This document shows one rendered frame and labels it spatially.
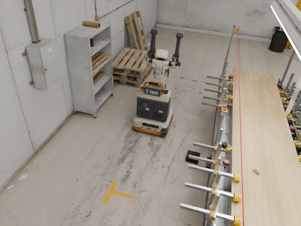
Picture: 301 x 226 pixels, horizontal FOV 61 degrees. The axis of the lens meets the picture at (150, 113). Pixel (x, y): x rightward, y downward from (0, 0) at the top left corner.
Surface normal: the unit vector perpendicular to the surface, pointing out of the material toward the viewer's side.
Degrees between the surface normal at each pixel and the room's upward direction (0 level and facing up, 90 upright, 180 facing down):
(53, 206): 0
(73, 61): 90
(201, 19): 90
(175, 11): 90
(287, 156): 0
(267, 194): 0
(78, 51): 90
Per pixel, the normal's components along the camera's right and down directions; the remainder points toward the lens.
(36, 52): -0.26, 0.54
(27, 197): 0.06, -0.82
